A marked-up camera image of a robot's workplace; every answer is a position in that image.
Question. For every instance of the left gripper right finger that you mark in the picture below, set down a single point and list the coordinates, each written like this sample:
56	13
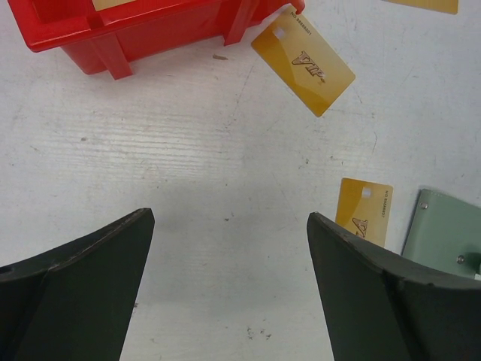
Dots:
381	306

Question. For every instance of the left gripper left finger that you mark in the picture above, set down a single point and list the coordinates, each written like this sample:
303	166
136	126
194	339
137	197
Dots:
75	302

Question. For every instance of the gold vip card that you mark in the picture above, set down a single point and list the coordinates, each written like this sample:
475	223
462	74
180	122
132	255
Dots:
363	209
303	60

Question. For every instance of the gold card inside bin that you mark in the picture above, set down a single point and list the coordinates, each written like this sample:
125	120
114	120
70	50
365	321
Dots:
100	5

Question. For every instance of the gold card with magnetic stripe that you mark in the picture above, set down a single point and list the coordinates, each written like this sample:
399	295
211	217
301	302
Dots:
443	6

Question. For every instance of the red plastic bin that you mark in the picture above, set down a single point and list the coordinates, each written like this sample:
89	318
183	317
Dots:
112	38

